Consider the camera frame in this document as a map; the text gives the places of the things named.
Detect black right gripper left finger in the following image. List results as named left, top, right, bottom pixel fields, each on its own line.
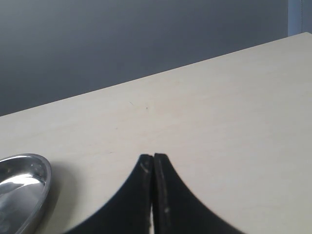
left=67, top=155, right=154, bottom=234

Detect round steel tray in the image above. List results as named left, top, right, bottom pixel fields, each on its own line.
left=0, top=154, right=52, bottom=234

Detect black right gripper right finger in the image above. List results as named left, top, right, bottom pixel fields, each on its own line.
left=153, top=154, right=242, bottom=234

